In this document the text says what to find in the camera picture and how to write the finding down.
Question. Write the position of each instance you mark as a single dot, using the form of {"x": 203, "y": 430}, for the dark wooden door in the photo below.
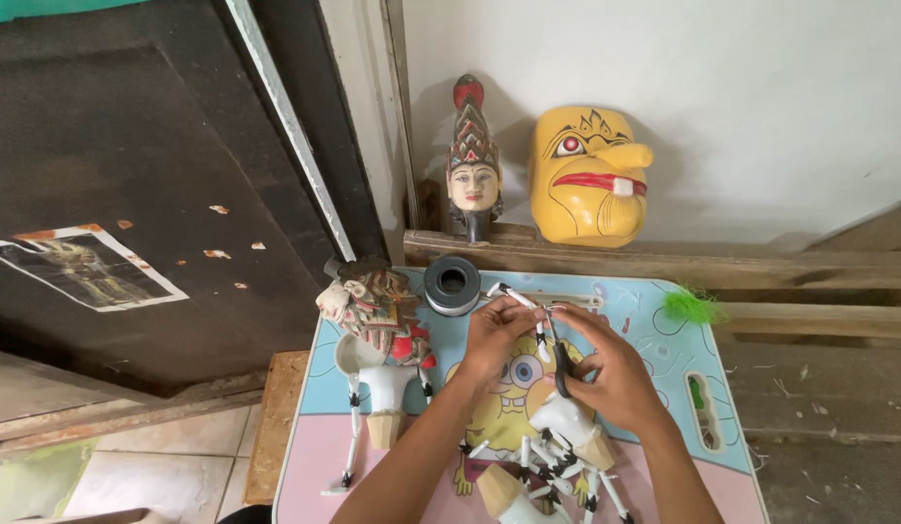
{"x": 145, "y": 145}

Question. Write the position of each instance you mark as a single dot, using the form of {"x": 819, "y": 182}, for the brown wooden board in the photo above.
{"x": 276, "y": 429}

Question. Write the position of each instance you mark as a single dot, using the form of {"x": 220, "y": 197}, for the yellow long-nosed wooden mask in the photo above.
{"x": 585, "y": 182}

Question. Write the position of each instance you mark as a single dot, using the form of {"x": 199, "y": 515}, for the wooden plank bench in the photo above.
{"x": 749, "y": 269}

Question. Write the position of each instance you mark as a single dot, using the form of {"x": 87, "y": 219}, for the cartoon print folding table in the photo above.
{"x": 640, "y": 349}

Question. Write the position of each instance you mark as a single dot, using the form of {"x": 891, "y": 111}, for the torn photo poster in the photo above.
{"x": 86, "y": 266}

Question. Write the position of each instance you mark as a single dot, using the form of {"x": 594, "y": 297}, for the wooden crowned puppet head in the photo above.
{"x": 473, "y": 175}

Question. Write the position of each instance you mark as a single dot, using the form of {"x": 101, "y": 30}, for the black small pliers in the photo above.
{"x": 562, "y": 364}

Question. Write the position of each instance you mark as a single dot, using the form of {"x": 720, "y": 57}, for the green fluffy tuft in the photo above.
{"x": 687, "y": 306}

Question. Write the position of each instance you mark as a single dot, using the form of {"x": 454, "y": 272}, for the person's left hand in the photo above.
{"x": 490, "y": 342}

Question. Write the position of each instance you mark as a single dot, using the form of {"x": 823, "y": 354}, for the white round bowl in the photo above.
{"x": 351, "y": 353}

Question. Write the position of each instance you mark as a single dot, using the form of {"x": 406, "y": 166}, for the white jointed puppet limb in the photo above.
{"x": 521, "y": 298}

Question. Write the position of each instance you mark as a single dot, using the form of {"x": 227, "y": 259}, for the pile of white puppet arms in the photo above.
{"x": 560, "y": 469}

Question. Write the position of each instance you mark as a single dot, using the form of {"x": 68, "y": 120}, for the black thread spool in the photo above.
{"x": 452, "y": 284}

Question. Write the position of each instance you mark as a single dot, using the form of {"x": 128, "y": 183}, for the person's right hand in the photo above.
{"x": 618, "y": 378}

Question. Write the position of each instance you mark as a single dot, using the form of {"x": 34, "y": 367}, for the painted ornate puppet head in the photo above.
{"x": 378, "y": 306}

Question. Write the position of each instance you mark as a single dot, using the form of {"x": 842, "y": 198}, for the white puppet torso with arms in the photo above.
{"x": 385, "y": 389}

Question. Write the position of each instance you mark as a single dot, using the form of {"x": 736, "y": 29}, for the white puppet torso wooden base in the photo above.
{"x": 571, "y": 426}
{"x": 505, "y": 495}

